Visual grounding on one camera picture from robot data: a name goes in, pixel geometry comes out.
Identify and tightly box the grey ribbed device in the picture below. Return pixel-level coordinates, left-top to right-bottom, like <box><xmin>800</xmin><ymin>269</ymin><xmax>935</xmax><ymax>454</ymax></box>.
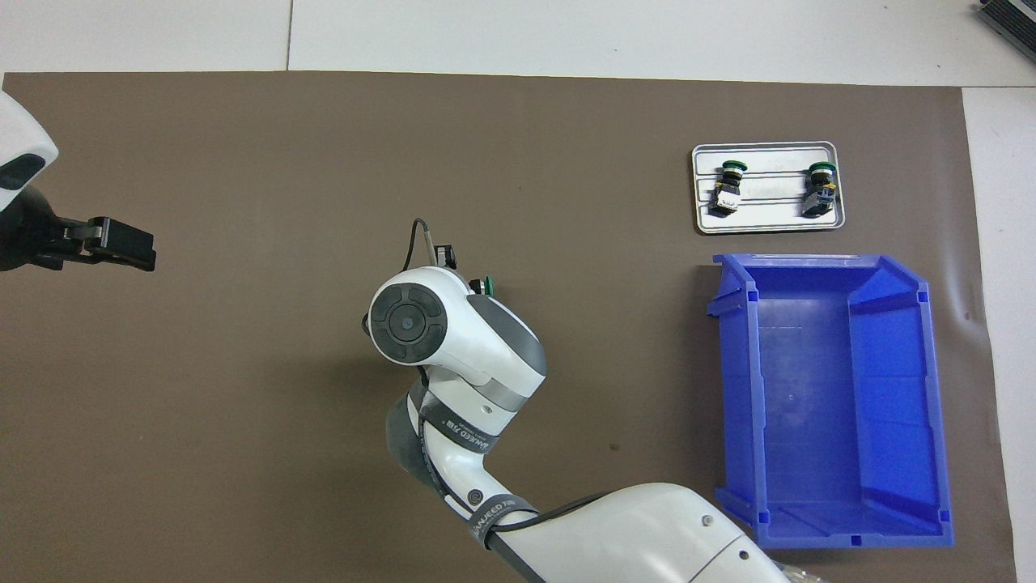
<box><xmin>977</xmin><ymin>0</ymin><xmax>1036</xmax><ymax>51</ymax></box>

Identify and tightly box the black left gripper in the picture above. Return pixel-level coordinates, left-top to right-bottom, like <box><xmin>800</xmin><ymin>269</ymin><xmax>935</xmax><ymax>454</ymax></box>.
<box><xmin>0</xmin><ymin>186</ymin><xmax>156</xmax><ymax>273</ymax></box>

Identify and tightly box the blue plastic storage bin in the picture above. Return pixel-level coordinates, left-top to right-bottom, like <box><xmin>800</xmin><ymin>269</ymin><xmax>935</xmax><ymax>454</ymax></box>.
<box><xmin>706</xmin><ymin>253</ymin><xmax>956</xmax><ymax>551</ymax></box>

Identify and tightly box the brown table mat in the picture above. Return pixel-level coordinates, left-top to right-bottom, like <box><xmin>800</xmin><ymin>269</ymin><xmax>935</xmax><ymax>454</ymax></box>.
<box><xmin>0</xmin><ymin>71</ymin><xmax>1019</xmax><ymax>583</ymax></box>

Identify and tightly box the grey metal tray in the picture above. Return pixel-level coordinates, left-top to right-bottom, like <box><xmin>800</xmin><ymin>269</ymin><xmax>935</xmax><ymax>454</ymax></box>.
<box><xmin>690</xmin><ymin>141</ymin><xmax>847</xmax><ymax>236</ymax></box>

